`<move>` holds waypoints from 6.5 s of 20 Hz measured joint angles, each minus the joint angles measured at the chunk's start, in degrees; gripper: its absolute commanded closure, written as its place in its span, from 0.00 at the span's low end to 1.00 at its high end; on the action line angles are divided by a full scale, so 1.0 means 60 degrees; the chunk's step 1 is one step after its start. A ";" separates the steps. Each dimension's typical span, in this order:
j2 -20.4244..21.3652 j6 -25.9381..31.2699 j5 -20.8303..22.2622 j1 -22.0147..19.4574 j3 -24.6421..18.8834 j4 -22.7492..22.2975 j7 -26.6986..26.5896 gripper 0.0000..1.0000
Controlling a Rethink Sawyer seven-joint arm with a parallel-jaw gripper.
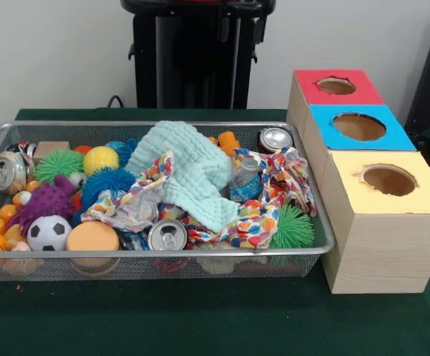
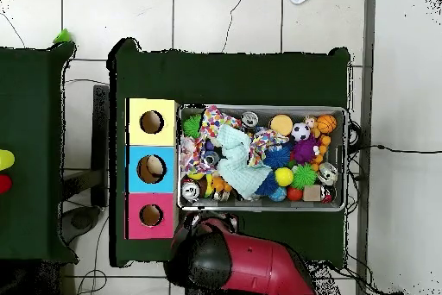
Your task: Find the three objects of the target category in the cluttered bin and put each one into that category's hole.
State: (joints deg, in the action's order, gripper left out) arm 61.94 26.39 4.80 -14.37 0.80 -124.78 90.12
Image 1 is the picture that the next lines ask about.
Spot mint green knitted cloth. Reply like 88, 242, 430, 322
125, 120, 240, 231

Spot silver drink can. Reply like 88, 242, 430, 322
147, 218, 190, 251

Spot colourful dotted cloth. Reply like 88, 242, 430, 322
80, 147, 318, 250

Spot yellow tennis ball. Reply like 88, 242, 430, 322
83, 145, 120, 177

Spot blue spiky ball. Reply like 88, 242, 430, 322
80, 166, 137, 211

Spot green spiky ball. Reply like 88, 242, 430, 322
34, 148, 86, 186

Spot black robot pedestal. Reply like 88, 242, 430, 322
119, 0, 277, 110

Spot wooden box with three holes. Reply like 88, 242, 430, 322
286, 68, 430, 294

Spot orange foam cylinder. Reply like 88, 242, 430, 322
65, 221, 121, 252

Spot black cable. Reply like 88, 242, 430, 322
106, 94, 127, 109

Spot small soccer ball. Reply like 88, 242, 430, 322
27, 214, 73, 252

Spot shallow metal mesh bin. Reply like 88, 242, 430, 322
0, 120, 337, 283

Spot purple spiky toy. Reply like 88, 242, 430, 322
6, 174, 79, 237

